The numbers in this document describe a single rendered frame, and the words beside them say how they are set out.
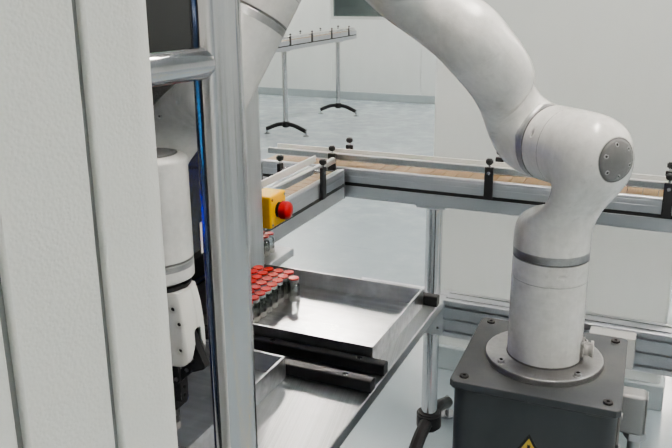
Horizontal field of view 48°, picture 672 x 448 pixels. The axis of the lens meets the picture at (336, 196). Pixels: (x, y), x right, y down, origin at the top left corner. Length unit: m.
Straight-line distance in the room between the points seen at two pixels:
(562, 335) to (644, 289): 1.59
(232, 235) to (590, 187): 0.80
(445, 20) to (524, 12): 1.65
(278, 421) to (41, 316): 0.81
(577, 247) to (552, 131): 0.19
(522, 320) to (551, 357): 0.07
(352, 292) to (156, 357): 1.15
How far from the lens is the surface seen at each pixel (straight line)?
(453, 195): 2.19
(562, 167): 1.14
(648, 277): 2.83
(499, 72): 1.08
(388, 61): 9.82
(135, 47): 0.33
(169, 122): 0.98
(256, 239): 1.60
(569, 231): 1.20
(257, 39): 0.91
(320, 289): 1.52
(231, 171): 0.39
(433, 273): 2.32
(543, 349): 1.27
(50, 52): 0.31
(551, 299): 1.24
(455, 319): 2.36
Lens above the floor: 1.47
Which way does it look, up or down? 16 degrees down
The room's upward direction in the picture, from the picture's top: straight up
